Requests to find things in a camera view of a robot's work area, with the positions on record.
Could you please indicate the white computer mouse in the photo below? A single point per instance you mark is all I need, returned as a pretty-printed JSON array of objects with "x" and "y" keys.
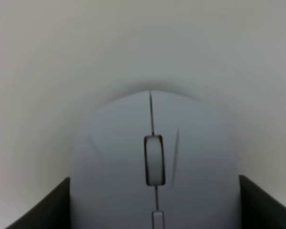
[{"x": 155, "y": 160}]

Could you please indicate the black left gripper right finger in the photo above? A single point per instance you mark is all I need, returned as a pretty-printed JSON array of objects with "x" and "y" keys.
[{"x": 259, "y": 209}]

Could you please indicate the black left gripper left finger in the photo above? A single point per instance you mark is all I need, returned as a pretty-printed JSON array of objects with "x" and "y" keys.
[{"x": 52, "y": 212}]

